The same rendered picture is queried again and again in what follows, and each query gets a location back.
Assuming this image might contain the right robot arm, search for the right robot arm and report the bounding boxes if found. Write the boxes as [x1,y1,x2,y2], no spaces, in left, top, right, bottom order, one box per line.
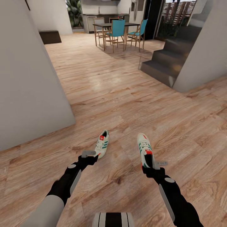
[142,160,204,227]

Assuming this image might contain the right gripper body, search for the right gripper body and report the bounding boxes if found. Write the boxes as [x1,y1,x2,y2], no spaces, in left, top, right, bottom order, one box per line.
[146,167,165,180]

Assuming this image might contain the gym shoe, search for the gym shoe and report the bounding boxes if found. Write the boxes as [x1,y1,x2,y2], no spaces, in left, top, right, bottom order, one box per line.
[93,130,109,159]
[137,133,155,168]

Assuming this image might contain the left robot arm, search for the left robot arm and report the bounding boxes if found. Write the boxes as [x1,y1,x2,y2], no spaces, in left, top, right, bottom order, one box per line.
[19,150,98,227]

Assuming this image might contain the robot trunk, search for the robot trunk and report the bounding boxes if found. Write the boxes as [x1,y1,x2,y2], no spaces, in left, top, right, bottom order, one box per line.
[92,212,135,227]

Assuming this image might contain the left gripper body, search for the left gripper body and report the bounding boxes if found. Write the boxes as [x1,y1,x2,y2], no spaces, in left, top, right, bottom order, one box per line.
[78,156,94,167]

